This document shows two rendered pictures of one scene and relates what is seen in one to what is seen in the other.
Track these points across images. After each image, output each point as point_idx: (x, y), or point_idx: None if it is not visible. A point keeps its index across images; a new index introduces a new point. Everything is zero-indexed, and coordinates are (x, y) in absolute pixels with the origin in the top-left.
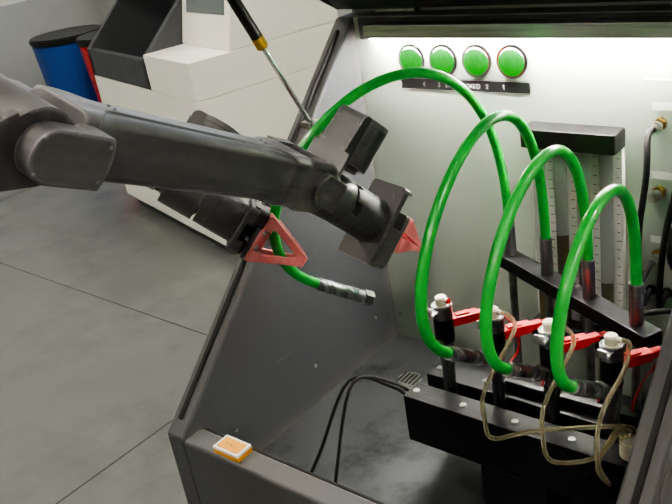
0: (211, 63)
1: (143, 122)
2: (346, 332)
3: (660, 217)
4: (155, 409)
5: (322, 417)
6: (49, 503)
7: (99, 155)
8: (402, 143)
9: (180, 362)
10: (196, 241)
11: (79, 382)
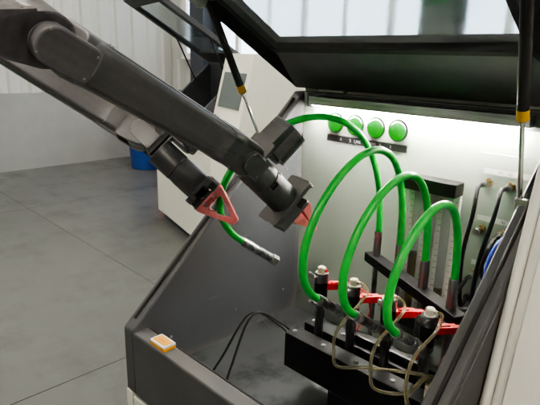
0: None
1: (131, 62)
2: (260, 292)
3: (479, 247)
4: None
5: (231, 344)
6: (53, 384)
7: (88, 59)
8: (321, 176)
9: None
10: None
11: (96, 312)
